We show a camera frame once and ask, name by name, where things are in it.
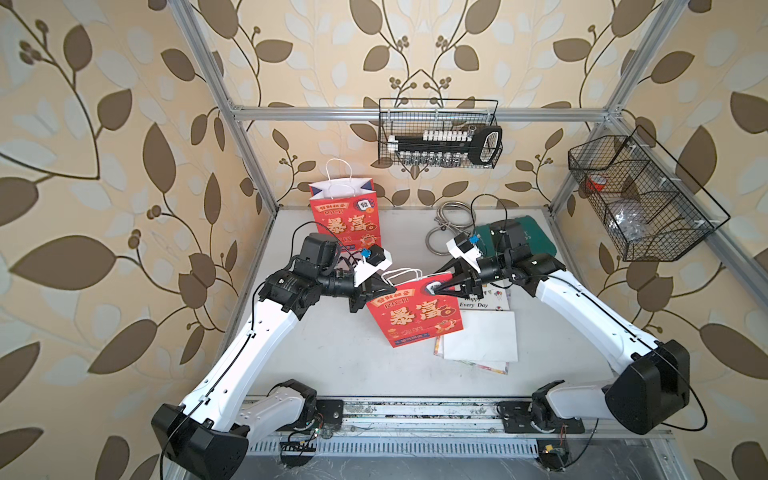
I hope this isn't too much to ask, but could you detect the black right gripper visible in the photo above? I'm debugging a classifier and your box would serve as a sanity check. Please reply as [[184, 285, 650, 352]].
[[431, 255, 510, 300]]

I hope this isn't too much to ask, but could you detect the red paper bag front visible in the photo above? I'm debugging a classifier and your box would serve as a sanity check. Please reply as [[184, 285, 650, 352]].
[[367, 272, 464, 348]]

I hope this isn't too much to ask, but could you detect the red paper bag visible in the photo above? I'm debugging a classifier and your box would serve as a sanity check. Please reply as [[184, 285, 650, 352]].
[[309, 158, 382, 252], [367, 272, 464, 348]]

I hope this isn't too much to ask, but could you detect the white Happy Every Day bag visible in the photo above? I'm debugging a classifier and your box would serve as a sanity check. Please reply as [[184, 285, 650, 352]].
[[442, 286, 519, 363]]

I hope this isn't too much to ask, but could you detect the floral painted paper bag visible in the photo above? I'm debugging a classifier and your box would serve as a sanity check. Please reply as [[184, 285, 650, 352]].
[[433, 337, 508, 375]]

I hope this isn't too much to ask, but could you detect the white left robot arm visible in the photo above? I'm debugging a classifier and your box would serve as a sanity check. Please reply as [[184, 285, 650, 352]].
[[151, 233, 395, 479]]

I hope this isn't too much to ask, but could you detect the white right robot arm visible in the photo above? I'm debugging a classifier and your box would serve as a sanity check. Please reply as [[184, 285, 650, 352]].
[[433, 220, 696, 435]]

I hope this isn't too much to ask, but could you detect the clear plastic bag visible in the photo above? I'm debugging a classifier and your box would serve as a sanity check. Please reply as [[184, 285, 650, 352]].
[[607, 199, 648, 242]]

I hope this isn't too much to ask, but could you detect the green plastic tool case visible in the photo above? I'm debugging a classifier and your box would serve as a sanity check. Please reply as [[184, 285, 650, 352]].
[[473, 215, 558, 257]]

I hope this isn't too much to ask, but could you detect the black socket set holder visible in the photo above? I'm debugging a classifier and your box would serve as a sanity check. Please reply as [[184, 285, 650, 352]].
[[384, 125, 503, 168]]

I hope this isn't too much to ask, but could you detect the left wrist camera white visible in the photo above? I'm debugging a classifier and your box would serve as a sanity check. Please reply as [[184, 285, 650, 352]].
[[353, 244, 393, 287]]

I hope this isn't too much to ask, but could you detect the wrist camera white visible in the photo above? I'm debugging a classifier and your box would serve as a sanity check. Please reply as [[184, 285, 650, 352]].
[[446, 233, 482, 272], [353, 244, 393, 287]]

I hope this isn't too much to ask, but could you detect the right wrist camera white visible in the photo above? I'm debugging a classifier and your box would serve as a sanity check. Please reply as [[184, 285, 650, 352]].
[[446, 233, 482, 272]]

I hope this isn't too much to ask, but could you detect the coiled metal hose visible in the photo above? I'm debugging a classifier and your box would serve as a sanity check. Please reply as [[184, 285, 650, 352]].
[[424, 200, 477, 257]]

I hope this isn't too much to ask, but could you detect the black wire basket back wall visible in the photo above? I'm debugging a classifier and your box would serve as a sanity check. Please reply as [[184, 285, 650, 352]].
[[377, 97, 503, 169]]

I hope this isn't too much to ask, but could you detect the black wire basket wall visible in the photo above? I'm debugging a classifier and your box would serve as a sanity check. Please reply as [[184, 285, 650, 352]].
[[377, 97, 503, 169], [568, 125, 731, 262]]

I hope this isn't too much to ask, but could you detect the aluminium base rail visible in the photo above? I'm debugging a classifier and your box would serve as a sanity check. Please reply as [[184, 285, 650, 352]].
[[248, 396, 671, 459]]

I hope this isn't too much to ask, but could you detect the black wire basket right wall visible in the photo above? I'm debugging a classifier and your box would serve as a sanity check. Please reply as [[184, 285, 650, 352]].
[[568, 125, 731, 262]]

